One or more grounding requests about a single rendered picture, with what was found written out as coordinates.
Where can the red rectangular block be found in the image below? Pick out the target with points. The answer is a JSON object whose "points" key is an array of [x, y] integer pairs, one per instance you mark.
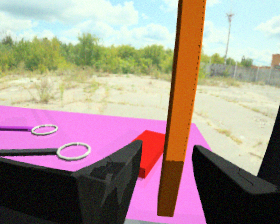
{"points": [[152, 149]]}

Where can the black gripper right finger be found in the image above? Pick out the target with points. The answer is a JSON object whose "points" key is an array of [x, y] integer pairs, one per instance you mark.
{"points": [[229, 194]]}

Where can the grey ring with dark grey handle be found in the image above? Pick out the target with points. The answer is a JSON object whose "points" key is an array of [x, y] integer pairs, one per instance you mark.
{"points": [[44, 151]]}

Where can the orange long bar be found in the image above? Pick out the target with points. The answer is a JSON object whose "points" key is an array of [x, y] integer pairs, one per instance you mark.
{"points": [[185, 71]]}

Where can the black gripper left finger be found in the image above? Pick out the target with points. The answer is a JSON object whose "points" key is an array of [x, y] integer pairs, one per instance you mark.
{"points": [[95, 194]]}

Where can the grey ring with purple handle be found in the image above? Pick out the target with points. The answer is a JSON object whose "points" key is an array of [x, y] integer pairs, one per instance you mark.
{"points": [[28, 129]]}

